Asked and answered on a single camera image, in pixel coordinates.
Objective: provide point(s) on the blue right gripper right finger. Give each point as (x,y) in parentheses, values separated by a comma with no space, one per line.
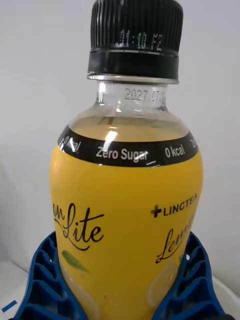
(195,287)

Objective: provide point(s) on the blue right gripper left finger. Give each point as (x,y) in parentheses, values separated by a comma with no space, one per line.
(42,287)

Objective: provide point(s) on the yellow label bottle black cap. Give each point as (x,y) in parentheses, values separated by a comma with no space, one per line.
(125,200)

